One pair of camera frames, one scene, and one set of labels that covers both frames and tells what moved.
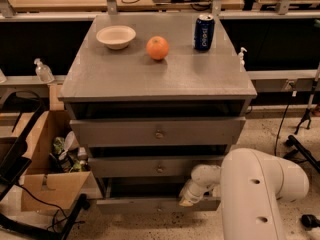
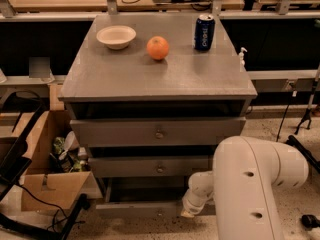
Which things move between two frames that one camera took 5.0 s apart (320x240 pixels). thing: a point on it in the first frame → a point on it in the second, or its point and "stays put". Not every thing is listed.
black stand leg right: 293,142 stays put
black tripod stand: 307,114 stays put
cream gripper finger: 185,202 → 187,214
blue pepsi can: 204,32 stays put
